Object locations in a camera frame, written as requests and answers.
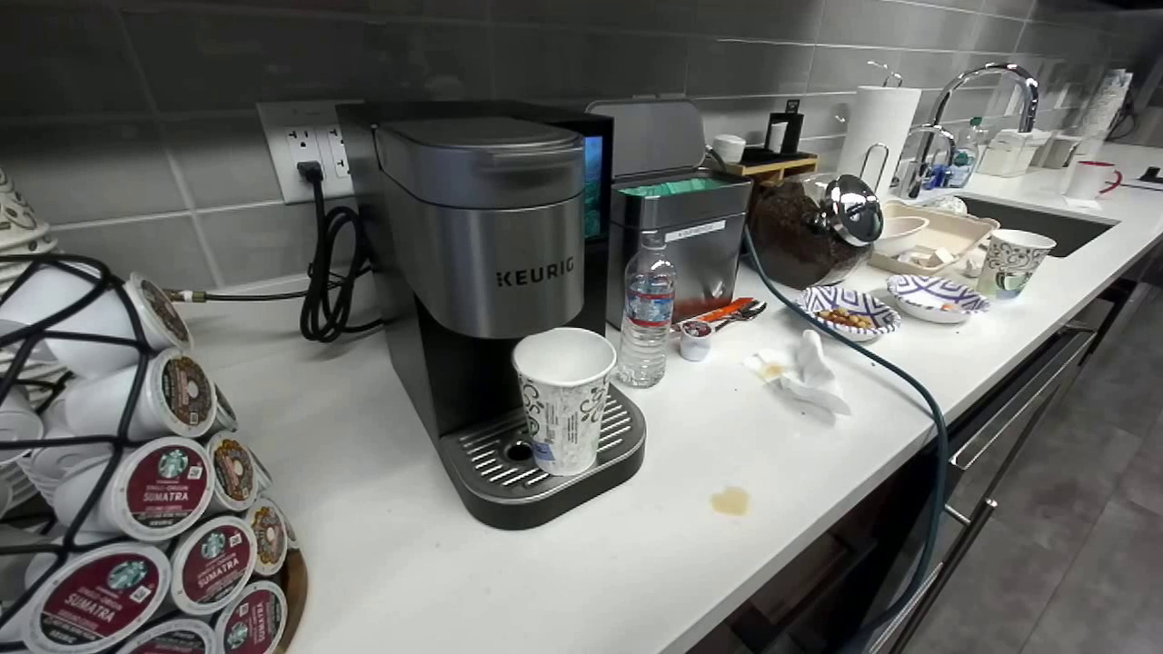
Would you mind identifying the chrome paper towel holder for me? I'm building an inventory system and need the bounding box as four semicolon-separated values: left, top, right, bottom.
853;142;898;198

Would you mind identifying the clear plastic water bottle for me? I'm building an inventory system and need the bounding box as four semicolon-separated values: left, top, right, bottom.
616;223;681;391

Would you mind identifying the patterned paper cup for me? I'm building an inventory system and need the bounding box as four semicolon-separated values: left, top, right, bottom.
975;223;1060;303
508;324;623;480

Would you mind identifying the small white creamer cup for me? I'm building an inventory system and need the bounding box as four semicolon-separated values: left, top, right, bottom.
674;314;719;366

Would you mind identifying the Keurig coffee machine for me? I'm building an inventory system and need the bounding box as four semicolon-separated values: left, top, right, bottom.
337;96;649;535

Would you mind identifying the orange snack packet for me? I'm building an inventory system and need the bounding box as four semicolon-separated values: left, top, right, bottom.
677;295;771;336

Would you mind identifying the silver metal dispenser box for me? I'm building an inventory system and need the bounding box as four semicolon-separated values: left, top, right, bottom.
586;96;757;324

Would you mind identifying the black bottle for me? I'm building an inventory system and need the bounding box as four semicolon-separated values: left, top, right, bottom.
763;96;807;160

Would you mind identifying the glass pot lid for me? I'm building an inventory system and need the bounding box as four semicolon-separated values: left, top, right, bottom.
809;170;888;250

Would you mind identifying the beige takeout clamshell container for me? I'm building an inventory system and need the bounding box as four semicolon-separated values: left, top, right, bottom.
865;197;1003;280

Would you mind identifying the coffee pod brown lid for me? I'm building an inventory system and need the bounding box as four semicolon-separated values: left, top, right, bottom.
69;343;222;444
46;272;195;357
199;429;265;515
245;494;293;578

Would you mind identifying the Starbucks coffee pod red lid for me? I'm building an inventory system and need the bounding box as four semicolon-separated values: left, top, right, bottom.
113;612;225;654
58;433;219;546
213;578;290;654
13;542;173;654
168;513;261;616

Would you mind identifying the clear plastic container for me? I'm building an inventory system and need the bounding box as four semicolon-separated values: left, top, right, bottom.
977;122;1048;182

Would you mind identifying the kitchen sink basin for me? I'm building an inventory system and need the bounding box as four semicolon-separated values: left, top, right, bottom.
961;197;1118;262

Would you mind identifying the chrome kitchen faucet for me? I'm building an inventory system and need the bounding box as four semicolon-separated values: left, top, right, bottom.
901;58;1048;204

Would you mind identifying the white mug red trim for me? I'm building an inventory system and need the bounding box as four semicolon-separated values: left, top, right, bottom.
1060;157;1126;204

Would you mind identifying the white cup stack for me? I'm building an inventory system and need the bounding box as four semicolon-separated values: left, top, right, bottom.
1070;66;1136;142

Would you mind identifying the black power cord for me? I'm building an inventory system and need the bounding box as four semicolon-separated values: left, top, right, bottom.
168;157;402;343

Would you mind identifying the white wall outlet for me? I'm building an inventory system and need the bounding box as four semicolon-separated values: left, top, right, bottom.
253;96;362;205

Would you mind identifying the long blue cable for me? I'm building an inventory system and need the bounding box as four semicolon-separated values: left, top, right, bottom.
734;222;955;654

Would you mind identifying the black wire pod carousel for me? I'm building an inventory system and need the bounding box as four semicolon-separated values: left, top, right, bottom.
0;250;314;654

